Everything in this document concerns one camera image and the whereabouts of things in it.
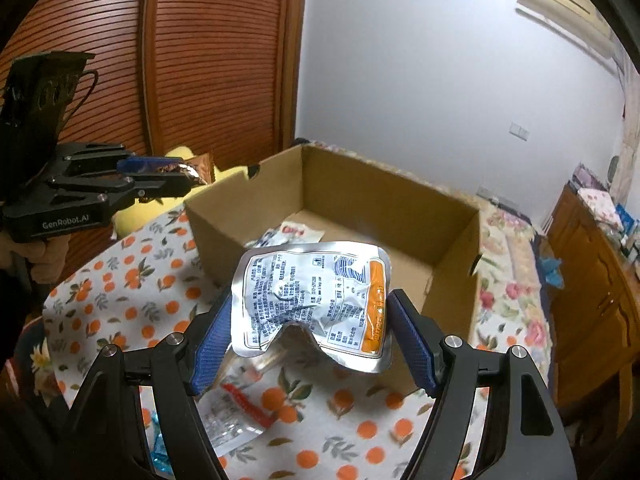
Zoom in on purple package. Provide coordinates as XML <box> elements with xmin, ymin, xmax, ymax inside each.
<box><xmin>572</xmin><ymin>162</ymin><xmax>601</xmax><ymax>191</ymax></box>

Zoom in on cardboard box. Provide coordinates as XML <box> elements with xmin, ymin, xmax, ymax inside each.
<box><xmin>184</xmin><ymin>142</ymin><xmax>483</xmax><ymax>351</ymax></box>

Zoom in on brown wooden sideboard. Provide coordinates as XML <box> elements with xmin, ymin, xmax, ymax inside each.
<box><xmin>545</xmin><ymin>182</ymin><xmax>640</xmax><ymax>426</ymax></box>

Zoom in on teal cloth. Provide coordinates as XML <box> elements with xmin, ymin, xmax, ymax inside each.
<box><xmin>539</xmin><ymin>255</ymin><xmax>565</xmax><ymax>288</ymax></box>

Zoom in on white red-label snack packet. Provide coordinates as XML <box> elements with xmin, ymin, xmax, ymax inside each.
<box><xmin>245</xmin><ymin>220</ymin><xmax>325</xmax><ymax>250</ymax></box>

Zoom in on pale floral curtain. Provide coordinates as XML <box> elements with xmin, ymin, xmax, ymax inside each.
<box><xmin>607</xmin><ymin>60</ymin><xmax>640</xmax><ymax>201</ymax></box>

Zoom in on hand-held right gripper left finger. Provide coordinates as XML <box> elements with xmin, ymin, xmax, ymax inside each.
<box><xmin>50</xmin><ymin>292</ymin><xmax>236</xmax><ymax>480</ymax></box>

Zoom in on folded floral cloth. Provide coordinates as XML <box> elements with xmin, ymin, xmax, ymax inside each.
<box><xmin>580</xmin><ymin>187</ymin><xmax>623</xmax><ymax>226</ymax></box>

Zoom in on floral bedsheet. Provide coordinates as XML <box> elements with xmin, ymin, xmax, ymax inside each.
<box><xmin>30</xmin><ymin>137</ymin><xmax>558</xmax><ymax>480</ymax></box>

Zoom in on brown louvered wooden wardrobe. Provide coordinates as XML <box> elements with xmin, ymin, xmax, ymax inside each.
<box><xmin>0</xmin><ymin>0</ymin><xmax>307</xmax><ymax>311</ymax></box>

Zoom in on yellow plush pillow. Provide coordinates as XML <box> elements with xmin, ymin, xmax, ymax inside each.
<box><xmin>112</xmin><ymin>145</ymin><xmax>261</xmax><ymax>241</ymax></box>

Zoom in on silver orange-edged snack packet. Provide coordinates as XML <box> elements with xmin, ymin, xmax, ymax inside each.
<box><xmin>231</xmin><ymin>241</ymin><xmax>393</xmax><ymax>375</ymax></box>

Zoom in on orange-print blanket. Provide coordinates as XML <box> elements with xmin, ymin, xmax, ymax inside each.
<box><xmin>42</xmin><ymin>207</ymin><xmax>491</xmax><ymax>480</ymax></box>

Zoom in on brown foil snack bar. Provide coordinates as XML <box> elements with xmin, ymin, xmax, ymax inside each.
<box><xmin>150</xmin><ymin>152</ymin><xmax>216</xmax><ymax>186</ymax></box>

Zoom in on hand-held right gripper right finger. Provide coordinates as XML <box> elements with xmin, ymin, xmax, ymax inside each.
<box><xmin>387</xmin><ymin>290</ymin><xmax>578</xmax><ymax>480</ymax></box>

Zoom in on blue box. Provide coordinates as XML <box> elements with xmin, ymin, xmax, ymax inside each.
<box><xmin>615</xmin><ymin>203</ymin><xmax>637</xmax><ymax>231</ymax></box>

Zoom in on teal foil candy wrapper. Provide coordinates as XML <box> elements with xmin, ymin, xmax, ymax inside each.
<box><xmin>149</xmin><ymin>409</ymin><xmax>173</xmax><ymax>473</ymax></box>

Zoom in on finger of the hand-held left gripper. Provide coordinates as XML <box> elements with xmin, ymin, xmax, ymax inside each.
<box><xmin>59</xmin><ymin>142</ymin><xmax>185</xmax><ymax>175</ymax></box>
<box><xmin>46</xmin><ymin>173</ymin><xmax>195</xmax><ymax>204</ymax></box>

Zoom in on orange clear-window snack packet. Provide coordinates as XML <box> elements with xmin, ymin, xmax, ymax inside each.
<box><xmin>197</xmin><ymin>355</ymin><xmax>286</xmax><ymax>448</ymax></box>

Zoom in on person's left hand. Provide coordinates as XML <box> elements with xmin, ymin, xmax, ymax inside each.
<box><xmin>0</xmin><ymin>232</ymin><xmax>71</xmax><ymax>287</ymax></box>

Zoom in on wall air conditioner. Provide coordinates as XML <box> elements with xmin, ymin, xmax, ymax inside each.
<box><xmin>516</xmin><ymin>0</ymin><xmax>618</xmax><ymax>58</ymax></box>

